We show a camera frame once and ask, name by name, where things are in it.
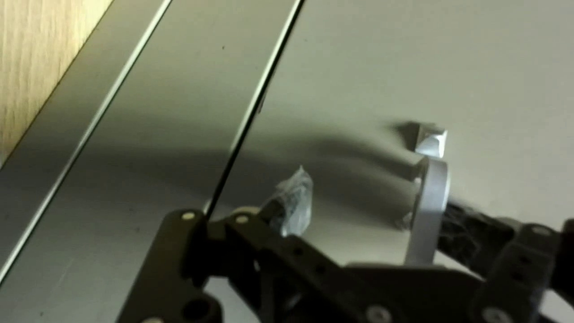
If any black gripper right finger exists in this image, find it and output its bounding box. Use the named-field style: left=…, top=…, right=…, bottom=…
left=437, top=203, right=574, bottom=323

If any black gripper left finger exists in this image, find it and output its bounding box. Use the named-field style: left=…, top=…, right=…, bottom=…
left=116, top=169, right=380, bottom=323

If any silver bottom drawer handle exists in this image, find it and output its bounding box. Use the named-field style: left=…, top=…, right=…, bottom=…
left=405, top=124, right=450, bottom=266

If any beige bottom filing drawer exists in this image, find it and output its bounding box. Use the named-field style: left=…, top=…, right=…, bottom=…
left=215, top=0, right=574, bottom=264

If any beige filing cabinet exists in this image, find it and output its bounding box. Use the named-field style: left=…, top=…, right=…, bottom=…
left=0, top=0, right=572, bottom=323

